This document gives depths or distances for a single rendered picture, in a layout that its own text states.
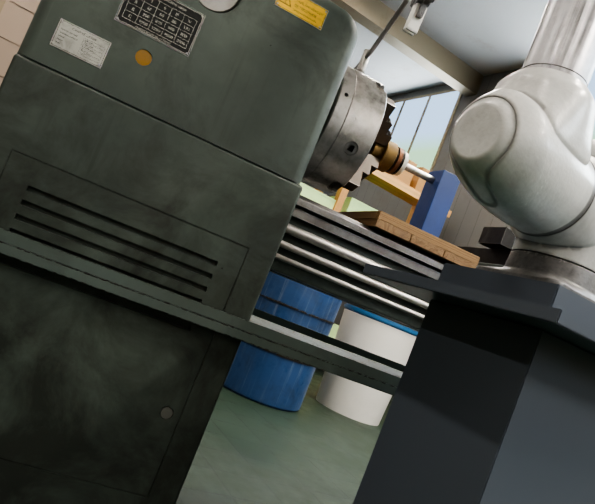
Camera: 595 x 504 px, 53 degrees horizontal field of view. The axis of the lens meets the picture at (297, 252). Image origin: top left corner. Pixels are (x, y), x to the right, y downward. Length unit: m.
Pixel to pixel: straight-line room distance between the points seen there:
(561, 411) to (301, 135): 0.72
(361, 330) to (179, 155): 3.10
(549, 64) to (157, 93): 0.70
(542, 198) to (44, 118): 0.87
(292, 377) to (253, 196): 2.33
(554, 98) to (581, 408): 0.46
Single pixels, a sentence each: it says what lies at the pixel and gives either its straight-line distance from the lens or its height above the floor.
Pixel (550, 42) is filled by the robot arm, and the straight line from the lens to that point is 1.00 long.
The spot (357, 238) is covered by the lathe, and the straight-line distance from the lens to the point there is 1.42.
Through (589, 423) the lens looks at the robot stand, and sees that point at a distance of 1.05.
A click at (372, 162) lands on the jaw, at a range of 1.57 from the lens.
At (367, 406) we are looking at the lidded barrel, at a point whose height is 0.12.
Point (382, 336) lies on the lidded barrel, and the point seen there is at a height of 0.60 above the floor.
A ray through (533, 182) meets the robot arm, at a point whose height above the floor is 0.91.
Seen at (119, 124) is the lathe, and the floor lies 0.82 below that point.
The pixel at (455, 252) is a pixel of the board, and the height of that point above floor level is 0.89.
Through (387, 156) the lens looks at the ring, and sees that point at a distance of 1.59.
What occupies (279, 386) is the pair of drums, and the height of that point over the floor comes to 0.13.
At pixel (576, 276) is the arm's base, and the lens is 1.04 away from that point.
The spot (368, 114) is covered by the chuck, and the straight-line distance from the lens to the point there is 1.45.
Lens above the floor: 0.65
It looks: 4 degrees up
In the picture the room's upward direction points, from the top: 22 degrees clockwise
